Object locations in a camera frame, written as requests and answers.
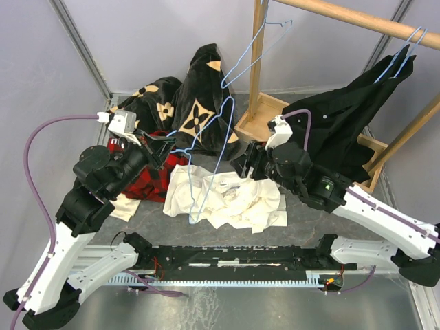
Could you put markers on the black beige patterned fleece blanket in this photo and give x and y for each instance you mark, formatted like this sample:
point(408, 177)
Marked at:
point(196, 110)

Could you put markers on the black button shirt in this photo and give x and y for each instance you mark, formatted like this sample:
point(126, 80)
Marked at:
point(329, 123)

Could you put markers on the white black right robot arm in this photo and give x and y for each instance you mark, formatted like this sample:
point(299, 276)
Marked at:
point(407, 244)

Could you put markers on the cream folded cloth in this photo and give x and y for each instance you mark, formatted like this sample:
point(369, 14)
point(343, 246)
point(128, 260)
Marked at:
point(124, 208)

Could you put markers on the white dress shirt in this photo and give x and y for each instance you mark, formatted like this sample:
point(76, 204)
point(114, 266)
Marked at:
point(224, 198)

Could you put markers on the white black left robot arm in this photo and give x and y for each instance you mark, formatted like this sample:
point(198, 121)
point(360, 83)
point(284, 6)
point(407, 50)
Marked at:
point(51, 296)

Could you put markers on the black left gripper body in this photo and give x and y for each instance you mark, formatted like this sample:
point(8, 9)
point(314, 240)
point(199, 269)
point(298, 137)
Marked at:
point(148, 144)

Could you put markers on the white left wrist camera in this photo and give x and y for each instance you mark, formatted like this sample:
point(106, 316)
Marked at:
point(122, 124)

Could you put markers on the wooden clothes rack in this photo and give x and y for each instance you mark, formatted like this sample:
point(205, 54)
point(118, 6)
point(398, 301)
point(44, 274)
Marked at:
point(311, 54)

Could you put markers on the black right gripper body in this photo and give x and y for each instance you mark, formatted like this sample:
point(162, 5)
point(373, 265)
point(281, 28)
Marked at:
point(256, 152)

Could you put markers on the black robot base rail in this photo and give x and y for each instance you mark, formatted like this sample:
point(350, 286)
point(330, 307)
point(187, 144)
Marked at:
point(232, 265)

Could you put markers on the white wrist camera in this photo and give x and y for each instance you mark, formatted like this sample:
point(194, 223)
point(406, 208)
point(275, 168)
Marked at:
point(122, 124)
point(280, 132)

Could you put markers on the red black plaid shirt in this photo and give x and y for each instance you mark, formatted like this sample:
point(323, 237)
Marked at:
point(151, 184)

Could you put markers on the light blue hanger with shirt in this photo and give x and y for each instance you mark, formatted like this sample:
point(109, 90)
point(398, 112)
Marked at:
point(401, 57)

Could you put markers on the aluminium frame rail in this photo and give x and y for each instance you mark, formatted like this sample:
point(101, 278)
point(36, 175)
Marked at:
point(73, 33)

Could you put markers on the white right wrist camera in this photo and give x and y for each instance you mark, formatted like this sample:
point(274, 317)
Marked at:
point(280, 132)

